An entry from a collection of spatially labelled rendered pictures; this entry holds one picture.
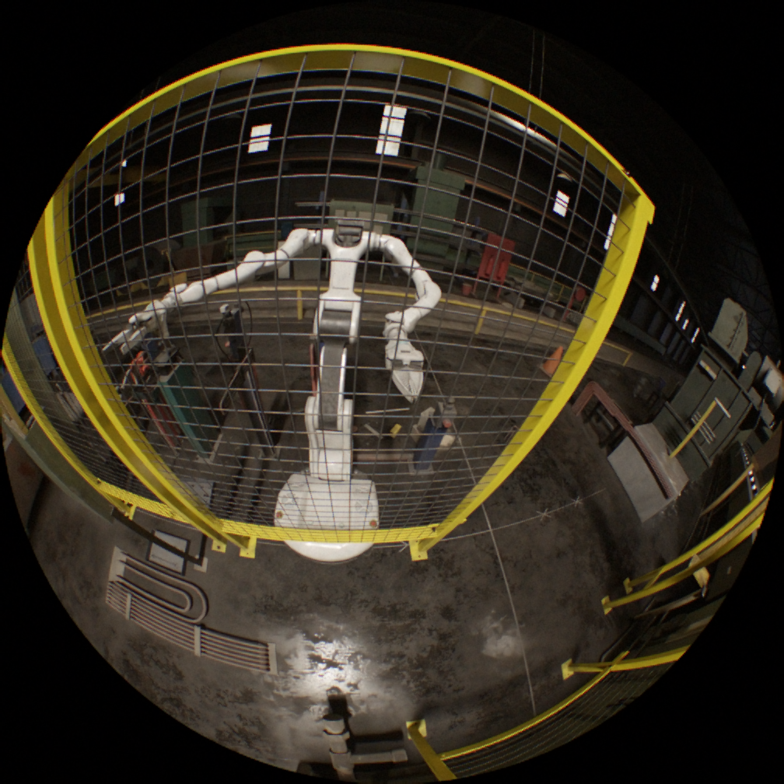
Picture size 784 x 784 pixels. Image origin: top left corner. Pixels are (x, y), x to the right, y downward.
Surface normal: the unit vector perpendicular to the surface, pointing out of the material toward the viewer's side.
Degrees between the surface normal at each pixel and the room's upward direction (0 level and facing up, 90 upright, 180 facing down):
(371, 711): 0
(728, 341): 90
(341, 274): 72
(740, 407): 90
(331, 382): 46
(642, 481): 90
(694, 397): 90
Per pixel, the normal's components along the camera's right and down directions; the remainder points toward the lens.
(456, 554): 0.15, -0.76
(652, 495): -0.98, -0.04
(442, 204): 0.12, 0.65
